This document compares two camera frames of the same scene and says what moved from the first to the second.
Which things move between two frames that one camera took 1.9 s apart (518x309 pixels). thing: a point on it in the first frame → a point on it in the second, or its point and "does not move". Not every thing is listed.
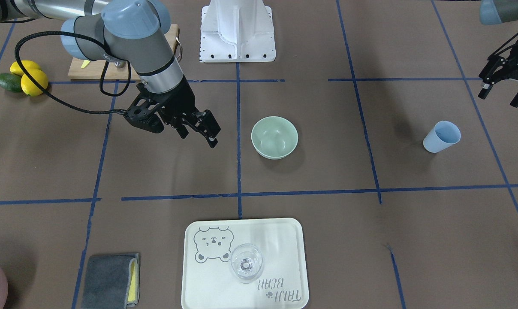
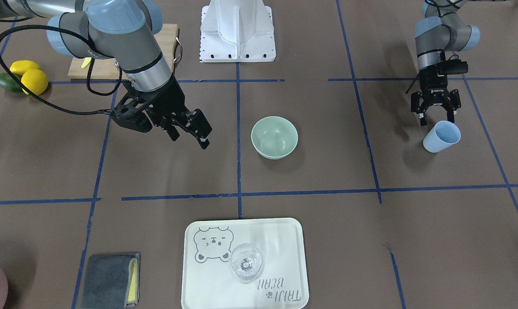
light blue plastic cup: x=443 y=134 does not move
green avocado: x=11 y=81 does not move
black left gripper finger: x=486 y=88 → x=423 y=117
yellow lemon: x=16 y=68 does not move
